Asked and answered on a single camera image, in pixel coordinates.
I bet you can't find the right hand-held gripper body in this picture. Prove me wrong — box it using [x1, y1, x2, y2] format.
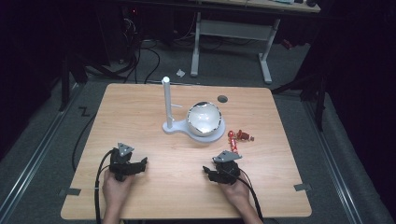
[212, 149, 242, 186]

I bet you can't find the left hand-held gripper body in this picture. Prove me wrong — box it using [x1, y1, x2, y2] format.
[108, 142, 140, 182]

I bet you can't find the person's right hand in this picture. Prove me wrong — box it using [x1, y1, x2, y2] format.
[218, 173, 252, 210]

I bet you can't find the person's left hand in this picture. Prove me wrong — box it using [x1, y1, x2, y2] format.
[102, 169, 135, 213]

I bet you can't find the long red candy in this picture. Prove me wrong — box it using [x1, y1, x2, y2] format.
[227, 130, 240, 154]

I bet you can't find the crumpled red candy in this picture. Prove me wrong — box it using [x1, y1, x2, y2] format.
[236, 129, 255, 143]

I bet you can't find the white stand with pole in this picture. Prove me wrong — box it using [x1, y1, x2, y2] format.
[161, 76, 227, 145]

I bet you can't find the grey tape strip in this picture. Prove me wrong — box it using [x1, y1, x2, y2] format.
[293, 183, 313, 192]
[58, 188, 82, 198]

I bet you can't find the black metal stand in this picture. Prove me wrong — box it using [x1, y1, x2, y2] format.
[271, 46, 331, 133]
[57, 52, 125, 112]

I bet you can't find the white-framed wooden desk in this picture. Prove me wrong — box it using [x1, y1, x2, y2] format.
[189, 0, 321, 85]

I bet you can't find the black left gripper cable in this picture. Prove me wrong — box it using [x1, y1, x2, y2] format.
[93, 148, 116, 224]

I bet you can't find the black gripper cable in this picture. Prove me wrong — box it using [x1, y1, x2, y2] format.
[235, 168, 265, 224]
[93, 148, 116, 224]

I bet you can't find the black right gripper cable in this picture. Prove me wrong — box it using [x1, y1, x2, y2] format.
[235, 168, 265, 224]

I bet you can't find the black floor cable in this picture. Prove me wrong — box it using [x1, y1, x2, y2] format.
[71, 111, 98, 173]

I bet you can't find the metal floor rail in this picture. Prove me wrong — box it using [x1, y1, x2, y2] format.
[0, 82, 82, 218]
[303, 99, 365, 224]

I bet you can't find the bundle of black cables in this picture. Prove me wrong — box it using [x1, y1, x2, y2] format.
[120, 7, 162, 85]

